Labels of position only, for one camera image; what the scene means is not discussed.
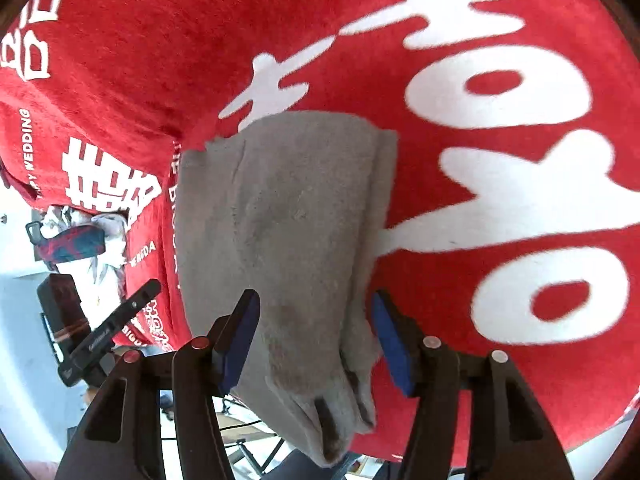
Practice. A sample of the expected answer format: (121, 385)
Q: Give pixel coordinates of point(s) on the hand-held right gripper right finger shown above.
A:
(392, 345)

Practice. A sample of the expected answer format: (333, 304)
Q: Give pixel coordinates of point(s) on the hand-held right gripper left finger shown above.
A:
(242, 340)

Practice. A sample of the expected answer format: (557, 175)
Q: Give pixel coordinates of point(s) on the grey knit sweater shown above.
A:
(290, 210)

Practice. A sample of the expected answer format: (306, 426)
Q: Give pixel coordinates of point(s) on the red printed blanket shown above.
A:
(150, 35)

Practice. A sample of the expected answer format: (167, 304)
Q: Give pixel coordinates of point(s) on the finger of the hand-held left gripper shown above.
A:
(125, 312)

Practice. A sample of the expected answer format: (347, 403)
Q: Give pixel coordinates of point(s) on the pile of white clothes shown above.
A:
(112, 230)

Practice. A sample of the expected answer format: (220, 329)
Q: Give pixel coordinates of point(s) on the dark plaid cushion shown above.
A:
(75, 242)

